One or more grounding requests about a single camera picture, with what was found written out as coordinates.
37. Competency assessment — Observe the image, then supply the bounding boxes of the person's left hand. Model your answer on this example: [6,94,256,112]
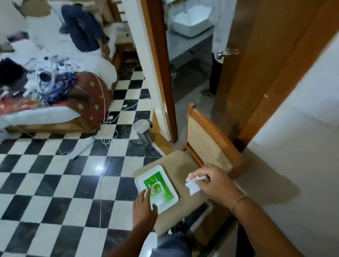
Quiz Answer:
[132,189,159,231]

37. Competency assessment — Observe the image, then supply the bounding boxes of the person's right hand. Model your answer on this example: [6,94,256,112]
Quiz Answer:
[189,163,246,213]

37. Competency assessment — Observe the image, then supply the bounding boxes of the white tissue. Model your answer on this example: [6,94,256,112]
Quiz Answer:
[185,173,210,196]

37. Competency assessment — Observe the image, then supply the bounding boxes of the white tray with green liquid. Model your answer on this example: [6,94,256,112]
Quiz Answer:
[134,165,179,214]

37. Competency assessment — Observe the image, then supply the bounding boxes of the person's right forearm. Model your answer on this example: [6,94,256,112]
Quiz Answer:
[233,195,305,257]

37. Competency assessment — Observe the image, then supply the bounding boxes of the person's left forearm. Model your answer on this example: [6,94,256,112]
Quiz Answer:
[107,226,159,257]

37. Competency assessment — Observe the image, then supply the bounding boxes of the wooden chair with beige cushion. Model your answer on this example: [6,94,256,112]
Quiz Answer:
[132,103,246,248]

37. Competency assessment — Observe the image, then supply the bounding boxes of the white-framed dark tablet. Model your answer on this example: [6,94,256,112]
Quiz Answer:
[182,201,213,234]

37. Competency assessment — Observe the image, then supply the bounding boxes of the person's leg in jeans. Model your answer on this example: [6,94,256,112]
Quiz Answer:
[157,231,193,257]

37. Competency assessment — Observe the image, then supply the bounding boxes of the steel pedal trash bin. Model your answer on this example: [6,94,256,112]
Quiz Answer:
[132,119,154,146]

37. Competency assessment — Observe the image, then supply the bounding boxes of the wooden door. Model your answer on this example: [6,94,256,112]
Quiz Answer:
[211,0,339,150]

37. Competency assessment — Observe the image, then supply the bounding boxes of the red patterned blanket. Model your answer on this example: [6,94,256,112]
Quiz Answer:
[0,71,115,128]

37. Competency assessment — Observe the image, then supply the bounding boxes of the grey bathroom counter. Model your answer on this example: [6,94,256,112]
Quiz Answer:
[166,26,215,62]

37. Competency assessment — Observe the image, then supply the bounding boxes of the wooden bedside table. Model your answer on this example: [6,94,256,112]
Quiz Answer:
[113,33,142,71]

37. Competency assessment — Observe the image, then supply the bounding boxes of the wooden bed with white sheet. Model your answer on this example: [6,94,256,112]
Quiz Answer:
[0,37,118,134]

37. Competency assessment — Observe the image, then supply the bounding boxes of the white wash basin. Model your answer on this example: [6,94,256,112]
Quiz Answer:
[170,5,214,38]

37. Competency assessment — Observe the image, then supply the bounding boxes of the blue patterned cloth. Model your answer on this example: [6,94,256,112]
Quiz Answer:
[40,72,78,105]

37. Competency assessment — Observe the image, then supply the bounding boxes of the black bag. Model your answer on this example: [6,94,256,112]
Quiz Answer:
[0,58,28,92]

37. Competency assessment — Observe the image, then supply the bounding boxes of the thin thread wrist bracelet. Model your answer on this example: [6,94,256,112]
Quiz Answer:
[231,195,247,216]

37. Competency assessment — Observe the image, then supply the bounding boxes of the white cables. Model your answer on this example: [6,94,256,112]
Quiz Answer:
[55,74,139,229]

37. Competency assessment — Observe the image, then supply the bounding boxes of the wooden door frame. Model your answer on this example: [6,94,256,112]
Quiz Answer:
[140,0,178,144]

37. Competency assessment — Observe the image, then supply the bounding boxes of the metal door handle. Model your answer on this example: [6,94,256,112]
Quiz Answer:
[216,49,239,60]

